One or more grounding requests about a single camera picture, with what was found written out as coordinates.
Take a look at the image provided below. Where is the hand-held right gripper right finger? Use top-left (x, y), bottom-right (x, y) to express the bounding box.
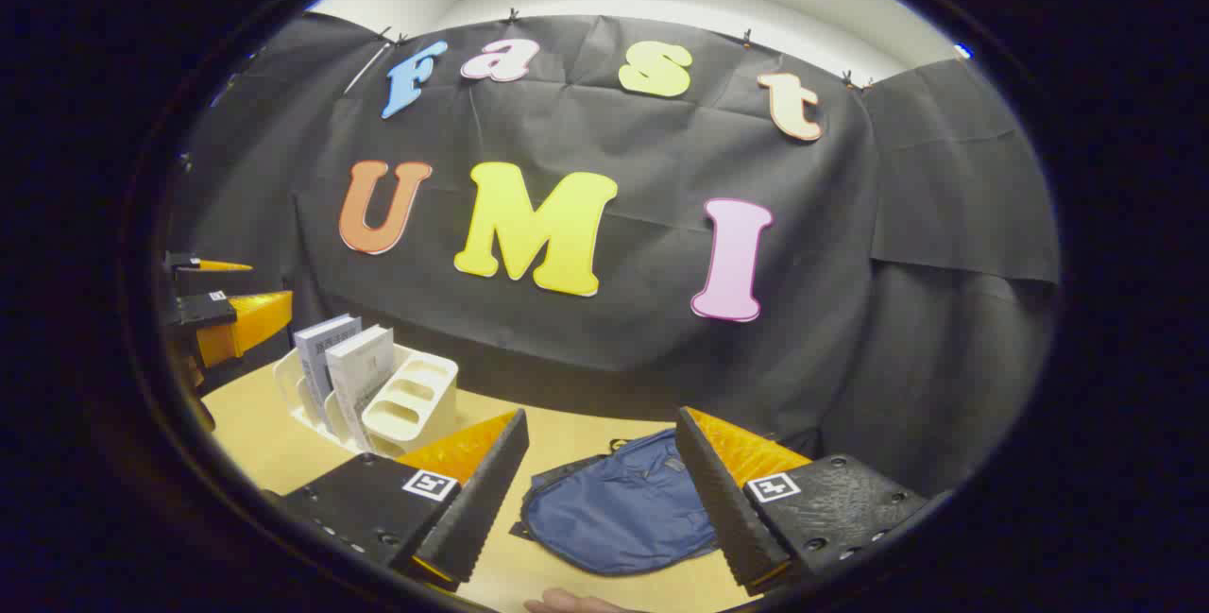
top-left (674, 406), bottom-right (936, 597)

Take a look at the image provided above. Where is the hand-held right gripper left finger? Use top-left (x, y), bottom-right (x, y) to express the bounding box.
top-left (274, 408), bottom-right (530, 593)

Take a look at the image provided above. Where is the blue schoolbag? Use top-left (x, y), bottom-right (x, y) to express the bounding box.
top-left (510, 427), bottom-right (724, 578)

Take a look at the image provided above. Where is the lavender cover book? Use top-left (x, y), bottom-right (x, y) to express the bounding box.
top-left (293, 314), bottom-right (363, 425)

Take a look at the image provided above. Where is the white bookshelf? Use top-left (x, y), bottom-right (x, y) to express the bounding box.
top-left (272, 341), bottom-right (460, 459)

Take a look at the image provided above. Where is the white cover book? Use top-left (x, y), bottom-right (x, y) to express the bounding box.
top-left (325, 325), bottom-right (396, 451)

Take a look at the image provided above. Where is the black backdrop cloth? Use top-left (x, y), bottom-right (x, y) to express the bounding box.
top-left (165, 13), bottom-right (1064, 501)

